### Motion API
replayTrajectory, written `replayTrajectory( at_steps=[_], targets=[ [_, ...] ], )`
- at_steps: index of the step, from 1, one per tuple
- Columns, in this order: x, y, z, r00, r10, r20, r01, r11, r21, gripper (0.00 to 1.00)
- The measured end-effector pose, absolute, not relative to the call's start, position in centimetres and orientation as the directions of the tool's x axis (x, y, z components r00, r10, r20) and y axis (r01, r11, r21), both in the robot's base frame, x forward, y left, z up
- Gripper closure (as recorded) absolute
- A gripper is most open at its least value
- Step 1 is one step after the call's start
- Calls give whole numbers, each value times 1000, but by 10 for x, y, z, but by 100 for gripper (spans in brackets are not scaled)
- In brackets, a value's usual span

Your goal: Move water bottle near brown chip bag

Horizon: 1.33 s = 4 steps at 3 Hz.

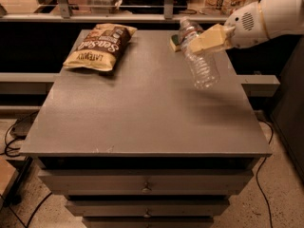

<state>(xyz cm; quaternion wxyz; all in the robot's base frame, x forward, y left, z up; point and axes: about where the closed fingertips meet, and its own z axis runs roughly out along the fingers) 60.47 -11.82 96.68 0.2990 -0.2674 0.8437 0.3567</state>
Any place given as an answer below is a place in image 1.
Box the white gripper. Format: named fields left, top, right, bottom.
left=188, top=2, right=269, bottom=54

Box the clear plastic water bottle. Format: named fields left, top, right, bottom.
left=179, top=17, right=220, bottom=89

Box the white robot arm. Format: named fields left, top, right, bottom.
left=188, top=0, right=304, bottom=54

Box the brown chip bag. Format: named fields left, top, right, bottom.
left=63, top=24, right=137, bottom=72

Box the green yellow sponge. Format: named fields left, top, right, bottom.
left=170, top=34, right=181, bottom=52

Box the grey drawer cabinet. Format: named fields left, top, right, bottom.
left=19, top=28, right=273, bottom=228

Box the top grey drawer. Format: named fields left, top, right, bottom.
left=38, top=169, right=253, bottom=196

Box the grey drawer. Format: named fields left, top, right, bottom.
left=38, top=169, right=253, bottom=196
left=66, top=199, right=229, bottom=218
left=83, top=218, right=214, bottom=228

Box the grey power strip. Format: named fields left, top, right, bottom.
left=9, top=114, right=36, bottom=138

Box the middle grey drawer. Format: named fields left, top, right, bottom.
left=66, top=199, right=229, bottom=218

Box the bottom grey drawer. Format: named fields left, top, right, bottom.
left=83, top=218, right=214, bottom=228

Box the black cable right floor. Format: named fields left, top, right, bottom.
left=255, top=119, right=275, bottom=228

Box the metal railing frame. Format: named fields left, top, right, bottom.
left=0, top=0, right=304, bottom=25

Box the black cables left floor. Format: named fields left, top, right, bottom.
left=3, top=110, right=40, bottom=159

